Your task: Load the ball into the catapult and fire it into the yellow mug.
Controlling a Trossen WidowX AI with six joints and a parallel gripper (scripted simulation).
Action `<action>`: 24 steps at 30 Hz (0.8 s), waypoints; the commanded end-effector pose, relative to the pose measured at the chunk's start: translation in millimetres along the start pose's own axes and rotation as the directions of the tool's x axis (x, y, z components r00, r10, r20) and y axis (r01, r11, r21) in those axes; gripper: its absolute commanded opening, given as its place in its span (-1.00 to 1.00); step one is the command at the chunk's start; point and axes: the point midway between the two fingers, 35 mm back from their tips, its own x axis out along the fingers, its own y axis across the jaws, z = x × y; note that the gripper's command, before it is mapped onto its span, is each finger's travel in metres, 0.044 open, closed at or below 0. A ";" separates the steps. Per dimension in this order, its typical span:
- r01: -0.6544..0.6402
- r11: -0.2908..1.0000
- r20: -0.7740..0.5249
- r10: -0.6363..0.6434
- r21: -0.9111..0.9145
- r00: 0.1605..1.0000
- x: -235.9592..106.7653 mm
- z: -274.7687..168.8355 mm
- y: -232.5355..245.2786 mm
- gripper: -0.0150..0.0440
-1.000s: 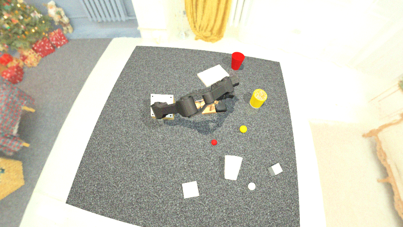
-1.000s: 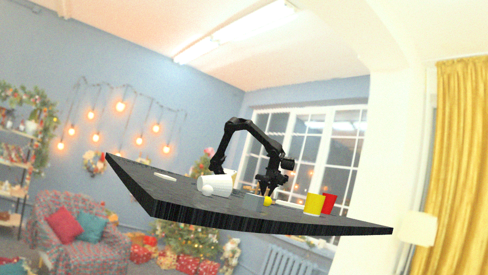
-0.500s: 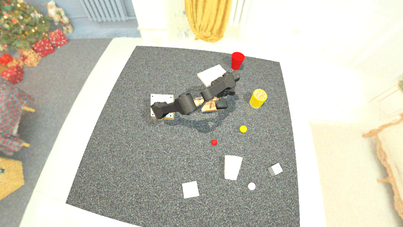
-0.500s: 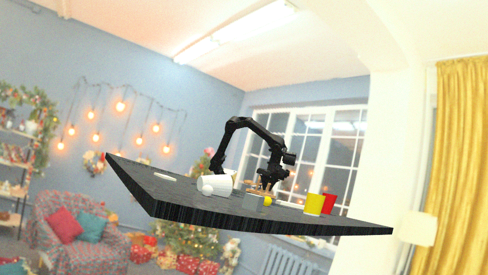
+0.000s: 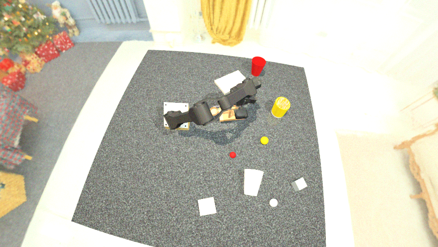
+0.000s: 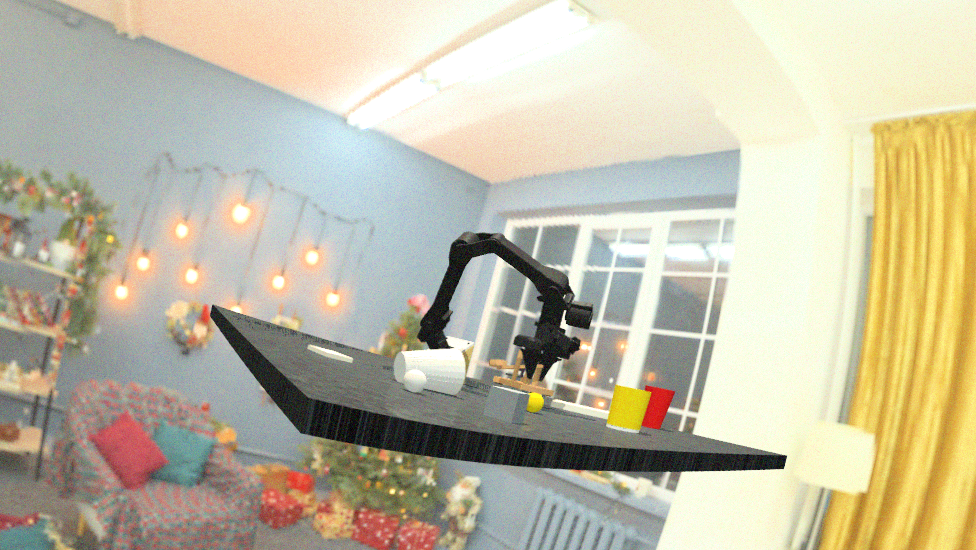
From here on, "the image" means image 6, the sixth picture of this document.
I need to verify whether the yellow ball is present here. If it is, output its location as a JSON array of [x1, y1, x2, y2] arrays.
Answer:
[[526, 393, 544, 413]]

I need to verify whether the yellow cup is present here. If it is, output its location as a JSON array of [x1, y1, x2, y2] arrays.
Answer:
[[606, 384, 652, 433]]

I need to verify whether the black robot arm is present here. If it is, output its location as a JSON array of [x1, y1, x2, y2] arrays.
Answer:
[[417, 231, 593, 355]]

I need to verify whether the red plastic cup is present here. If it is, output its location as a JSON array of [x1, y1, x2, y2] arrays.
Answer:
[[641, 386, 675, 429]]

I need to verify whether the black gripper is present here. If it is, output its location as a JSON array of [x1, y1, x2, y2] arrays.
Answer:
[[513, 319, 571, 382]]

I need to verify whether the white ball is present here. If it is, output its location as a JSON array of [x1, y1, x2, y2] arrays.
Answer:
[[403, 370, 426, 392]]

